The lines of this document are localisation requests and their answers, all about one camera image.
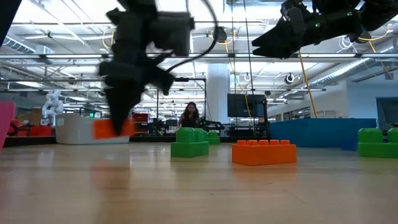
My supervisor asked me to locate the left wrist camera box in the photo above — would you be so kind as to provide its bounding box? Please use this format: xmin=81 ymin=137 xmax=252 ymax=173
xmin=152 ymin=11 xmax=195 ymax=57

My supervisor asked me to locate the black left wrist camera cable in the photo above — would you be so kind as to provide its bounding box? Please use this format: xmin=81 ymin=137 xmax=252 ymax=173
xmin=166 ymin=0 xmax=220 ymax=74

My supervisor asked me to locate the brown cardboard box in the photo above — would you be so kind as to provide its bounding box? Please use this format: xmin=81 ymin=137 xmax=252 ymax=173
xmin=17 ymin=107 xmax=43 ymax=127

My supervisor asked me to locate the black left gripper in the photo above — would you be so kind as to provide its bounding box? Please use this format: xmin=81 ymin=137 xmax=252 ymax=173
xmin=98 ymin=7 xmax=175 ymax=137

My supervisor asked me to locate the red tool cabinet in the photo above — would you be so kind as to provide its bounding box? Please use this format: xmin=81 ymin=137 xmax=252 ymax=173
xmin=133 ymin=113 xmax=149 ymax=138

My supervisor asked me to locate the orange toy building block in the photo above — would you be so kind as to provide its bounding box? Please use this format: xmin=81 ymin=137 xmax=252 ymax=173
xmin=92 ymin=118 xmax=136 ymax=140
xmin=231 ymin=139 xmax=297 ymax=166

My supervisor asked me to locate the long ceiling light bar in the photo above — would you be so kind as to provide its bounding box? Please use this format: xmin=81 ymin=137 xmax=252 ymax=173
xmin=0 ymin=53 xmax=398 ymax=60

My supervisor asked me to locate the green toy building block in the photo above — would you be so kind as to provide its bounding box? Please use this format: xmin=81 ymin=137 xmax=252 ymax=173
xmin=170 ymin=127 xmax=210 ymax=158
xmin=205 ymin=130 xmax=221 ymax=145
xmin=357 ymin=128 xmax=398 ymax=159

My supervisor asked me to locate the black robot station frame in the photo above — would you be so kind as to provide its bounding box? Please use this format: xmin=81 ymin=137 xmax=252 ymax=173
xmin=156 ymin=77 xmax=208 ymax=138

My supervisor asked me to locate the light grey plastic bin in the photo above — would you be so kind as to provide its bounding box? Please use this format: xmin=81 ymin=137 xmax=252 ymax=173
xmin=55 ymin=113 xmax=134 ymax=145

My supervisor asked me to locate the black monitor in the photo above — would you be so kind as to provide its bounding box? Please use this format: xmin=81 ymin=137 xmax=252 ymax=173
xmin=226 ymin=93 xmax=267 ymax=118

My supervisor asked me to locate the person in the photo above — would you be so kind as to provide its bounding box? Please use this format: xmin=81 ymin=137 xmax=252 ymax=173
xmin=177 ymin=101 xmax=200 ymax=128

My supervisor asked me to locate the blue plastic bin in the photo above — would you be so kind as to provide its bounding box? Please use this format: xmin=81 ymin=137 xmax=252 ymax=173
xmin=269 ymin=118 xmax=377 ymax=148

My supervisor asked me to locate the red crate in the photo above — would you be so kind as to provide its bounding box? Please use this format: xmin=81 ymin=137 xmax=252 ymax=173
xmin=29 ymin=125 xmax=53 ymax=138

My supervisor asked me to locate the black ceiling cable reel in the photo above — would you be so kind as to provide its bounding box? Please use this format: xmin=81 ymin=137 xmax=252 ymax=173
xmin=213 ymin=26 xmax=228 ymax=44
xmin=348 ymin=29 xmax=372 ymax=44

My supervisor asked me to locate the black aluminium table frame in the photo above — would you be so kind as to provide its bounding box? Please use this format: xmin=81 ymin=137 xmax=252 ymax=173
xmin=2 ymin=136 xmax=271 ymax=147

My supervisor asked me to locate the white building column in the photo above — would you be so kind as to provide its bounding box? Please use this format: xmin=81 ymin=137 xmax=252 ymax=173
xmin=206 ymin=63 xmax=231 ymax=138

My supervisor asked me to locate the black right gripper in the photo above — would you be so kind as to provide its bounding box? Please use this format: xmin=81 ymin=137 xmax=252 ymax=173
xmin=251 ymin=0 xmax=363 ymax=60

